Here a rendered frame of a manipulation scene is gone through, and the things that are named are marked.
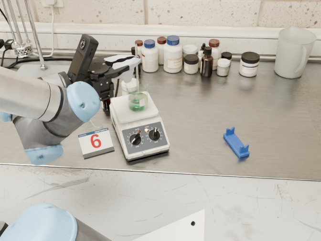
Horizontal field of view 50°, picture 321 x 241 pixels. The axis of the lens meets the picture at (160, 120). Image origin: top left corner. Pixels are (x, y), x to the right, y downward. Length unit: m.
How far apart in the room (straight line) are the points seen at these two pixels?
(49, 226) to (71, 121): 0.25
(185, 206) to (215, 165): 0.16
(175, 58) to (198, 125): 0.32
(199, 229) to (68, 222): 0.21
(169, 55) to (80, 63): 0.54
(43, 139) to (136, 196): 0.29
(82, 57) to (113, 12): 0.64
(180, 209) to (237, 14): 0.84
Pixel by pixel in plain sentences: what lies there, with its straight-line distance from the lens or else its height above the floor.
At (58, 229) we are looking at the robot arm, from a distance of 0.52.
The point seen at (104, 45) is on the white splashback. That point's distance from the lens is 1.47.
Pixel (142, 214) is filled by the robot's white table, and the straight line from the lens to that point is 0.87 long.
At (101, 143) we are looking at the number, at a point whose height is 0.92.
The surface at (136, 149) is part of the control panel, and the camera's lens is 0.97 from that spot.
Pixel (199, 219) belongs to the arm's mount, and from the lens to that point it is 0.62.
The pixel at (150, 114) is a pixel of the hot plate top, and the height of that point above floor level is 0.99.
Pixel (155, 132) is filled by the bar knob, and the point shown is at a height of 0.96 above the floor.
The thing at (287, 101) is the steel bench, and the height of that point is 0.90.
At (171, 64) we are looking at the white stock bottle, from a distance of 1.32.
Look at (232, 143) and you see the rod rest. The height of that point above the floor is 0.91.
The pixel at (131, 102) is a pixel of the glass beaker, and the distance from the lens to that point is 0.99.
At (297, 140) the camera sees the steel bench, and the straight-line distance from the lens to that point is 1.11.
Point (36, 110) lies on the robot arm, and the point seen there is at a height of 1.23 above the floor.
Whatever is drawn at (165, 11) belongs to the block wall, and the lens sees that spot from 1.42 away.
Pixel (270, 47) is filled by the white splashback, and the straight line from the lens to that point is 1.47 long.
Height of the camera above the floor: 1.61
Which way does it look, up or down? 40 degrees down
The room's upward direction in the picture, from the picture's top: 1 degrees counter-clockwise
